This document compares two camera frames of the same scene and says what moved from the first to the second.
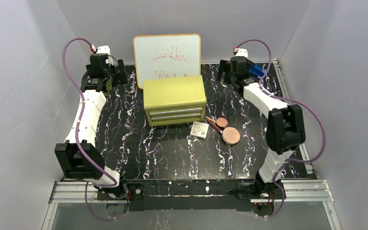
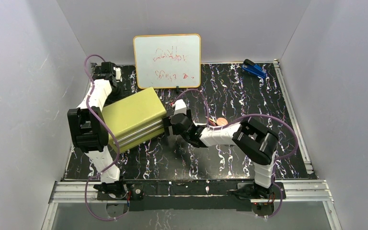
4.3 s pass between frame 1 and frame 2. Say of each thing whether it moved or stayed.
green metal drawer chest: moved
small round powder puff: stayed
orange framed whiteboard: stayed
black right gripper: moved
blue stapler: stayed
